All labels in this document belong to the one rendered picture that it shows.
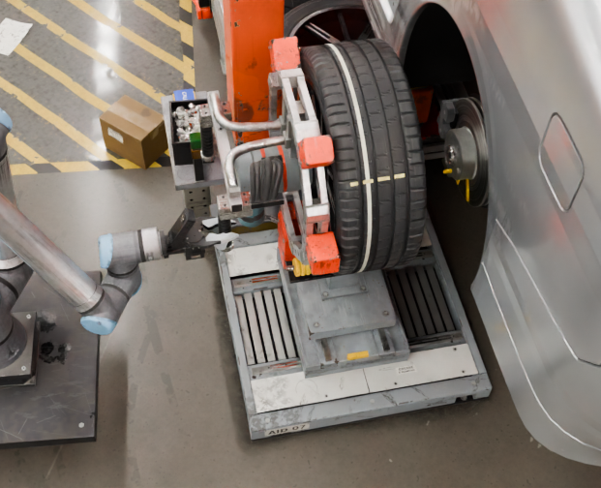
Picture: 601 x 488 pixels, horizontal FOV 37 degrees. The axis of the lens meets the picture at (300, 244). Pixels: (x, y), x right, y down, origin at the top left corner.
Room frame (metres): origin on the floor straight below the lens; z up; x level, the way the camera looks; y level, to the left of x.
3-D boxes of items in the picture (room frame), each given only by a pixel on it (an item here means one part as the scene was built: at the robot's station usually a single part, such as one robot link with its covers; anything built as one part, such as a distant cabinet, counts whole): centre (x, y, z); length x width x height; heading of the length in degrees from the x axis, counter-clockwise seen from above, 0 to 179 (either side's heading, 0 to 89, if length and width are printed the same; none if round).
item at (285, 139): (1.59, 0.12, 1.03); 0.19 x 0.18 x 0.11; 104
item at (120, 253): (1.42, 0.49, 0.80); 0.12 x 0.09 x 0.10; 104
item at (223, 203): (1.50, 0.18, 0.93); 0.09 x 0.05 x 0.05; 104
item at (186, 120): (2.14, 0.39, 0.51); 0.20 x 0.14 x 0.13; 10
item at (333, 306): (1.76, -0.14, 0.32); 0.40 x 0.30 x 0.28; 14
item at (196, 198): (2.20, 0.41, 0.21); 0.10 x 0.10 x 0.42; 14
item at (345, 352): (1.72, -0.15, 0.13); 0.50 x 0.36 x 0.10; 14
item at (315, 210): (1.71, 0.02, 0.85); 0.54 x 0.07 x 0.54; 14
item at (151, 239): (1.44, 0.40, 0.81); 0.10 x 0.05 x 0.09; 14
